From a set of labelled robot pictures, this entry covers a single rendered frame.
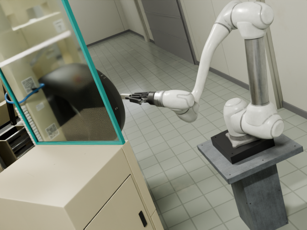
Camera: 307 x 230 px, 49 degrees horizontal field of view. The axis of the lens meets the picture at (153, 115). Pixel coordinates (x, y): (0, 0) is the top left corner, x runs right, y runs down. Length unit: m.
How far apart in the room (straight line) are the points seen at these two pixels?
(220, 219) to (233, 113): 1.00
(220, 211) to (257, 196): 0.53
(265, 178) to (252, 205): 0.20
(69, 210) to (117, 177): 0.25
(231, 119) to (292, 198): 0.98
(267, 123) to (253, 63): 0.33
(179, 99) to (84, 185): 0.75
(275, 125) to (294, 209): 0.96
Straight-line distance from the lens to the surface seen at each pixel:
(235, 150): 2.15
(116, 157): 1.32
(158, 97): 1.80
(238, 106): 2.07
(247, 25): 1.81
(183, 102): 1.73
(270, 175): 2.34
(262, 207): 2.44
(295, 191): 2.89
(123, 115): 2.12
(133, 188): 1.41
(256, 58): 1.87
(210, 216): 2.81
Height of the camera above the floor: 1.85
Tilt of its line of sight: 22 degrees down
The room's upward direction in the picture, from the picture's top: 20 degrees counter-clockwise
